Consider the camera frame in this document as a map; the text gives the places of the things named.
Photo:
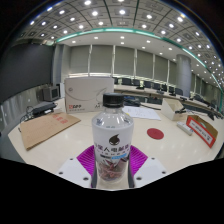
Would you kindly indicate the black tool in white box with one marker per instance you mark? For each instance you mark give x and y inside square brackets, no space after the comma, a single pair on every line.
[181,110]

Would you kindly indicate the long curved conference desk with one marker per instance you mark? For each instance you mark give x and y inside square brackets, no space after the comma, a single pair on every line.
[150,92]

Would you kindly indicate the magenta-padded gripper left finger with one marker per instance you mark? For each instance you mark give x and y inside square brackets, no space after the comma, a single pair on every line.
[75,170]

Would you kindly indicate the clear bottle with black cap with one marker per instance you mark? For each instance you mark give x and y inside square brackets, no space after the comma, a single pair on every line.
[112,133]

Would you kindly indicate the group of ceiling lights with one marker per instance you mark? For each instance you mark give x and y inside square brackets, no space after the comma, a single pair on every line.
[95,13]

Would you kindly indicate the flat round red coaster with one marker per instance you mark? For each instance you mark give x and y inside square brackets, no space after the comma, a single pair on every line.
[155,133]

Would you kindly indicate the row of black office chairs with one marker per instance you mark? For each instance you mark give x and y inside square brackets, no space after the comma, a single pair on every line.
[136,82]

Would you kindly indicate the white paper ream carton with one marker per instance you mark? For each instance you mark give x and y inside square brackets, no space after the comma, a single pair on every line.
[83,93]

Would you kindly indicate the brown kraft envelope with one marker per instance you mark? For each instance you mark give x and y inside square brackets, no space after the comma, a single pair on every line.
[45,129]

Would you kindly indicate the open white cardboard box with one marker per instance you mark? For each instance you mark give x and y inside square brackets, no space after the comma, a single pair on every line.
[168,110]

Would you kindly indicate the open brown box, red side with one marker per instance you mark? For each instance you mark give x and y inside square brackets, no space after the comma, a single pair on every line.
[200,131]

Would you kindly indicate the grey CRT monitor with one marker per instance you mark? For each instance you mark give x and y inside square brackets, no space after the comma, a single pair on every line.
[50,93]

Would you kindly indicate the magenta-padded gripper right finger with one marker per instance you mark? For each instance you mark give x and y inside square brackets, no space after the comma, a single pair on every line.
[148,170]

